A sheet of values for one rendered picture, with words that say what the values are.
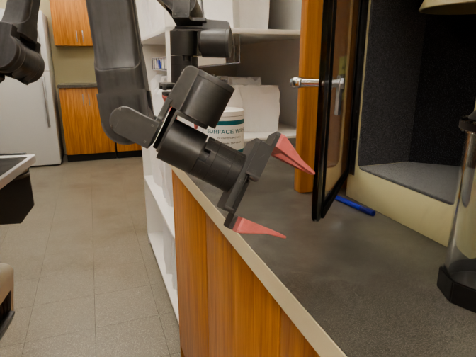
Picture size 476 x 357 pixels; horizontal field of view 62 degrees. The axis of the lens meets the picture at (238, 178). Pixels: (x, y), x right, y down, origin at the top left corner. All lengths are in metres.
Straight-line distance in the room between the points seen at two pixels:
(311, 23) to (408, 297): 0.57
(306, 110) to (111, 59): 0.50
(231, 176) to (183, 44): 0.41
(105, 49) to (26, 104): 4.85
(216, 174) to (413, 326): 0.29
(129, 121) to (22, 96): 4.87
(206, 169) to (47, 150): 4.94
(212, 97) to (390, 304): 0.34
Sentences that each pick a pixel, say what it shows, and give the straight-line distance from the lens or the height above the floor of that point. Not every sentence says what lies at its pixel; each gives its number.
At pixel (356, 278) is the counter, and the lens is 0.60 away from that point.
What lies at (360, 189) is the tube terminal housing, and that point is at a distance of 0.89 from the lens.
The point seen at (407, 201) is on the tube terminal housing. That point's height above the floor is 0.99.
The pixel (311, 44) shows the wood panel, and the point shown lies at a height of 1.26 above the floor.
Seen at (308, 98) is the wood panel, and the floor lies 1.15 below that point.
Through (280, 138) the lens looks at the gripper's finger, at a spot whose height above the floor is 1.13.
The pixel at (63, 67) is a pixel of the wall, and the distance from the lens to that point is 5.97.
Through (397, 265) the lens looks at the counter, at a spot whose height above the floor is 0.94.
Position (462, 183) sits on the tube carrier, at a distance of 0.54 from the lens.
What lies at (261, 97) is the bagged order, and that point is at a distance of 1.86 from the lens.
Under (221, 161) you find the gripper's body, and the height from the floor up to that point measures 1.11.
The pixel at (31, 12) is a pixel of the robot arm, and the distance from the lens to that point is 1.04.
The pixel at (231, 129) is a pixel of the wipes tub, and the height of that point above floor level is 1.03.
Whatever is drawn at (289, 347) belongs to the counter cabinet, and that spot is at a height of 0.81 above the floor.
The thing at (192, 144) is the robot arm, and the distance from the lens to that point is 0.50.
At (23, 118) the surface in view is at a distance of 5.38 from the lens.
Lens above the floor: 1.23
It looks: 16 degrees down
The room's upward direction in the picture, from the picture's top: straight up
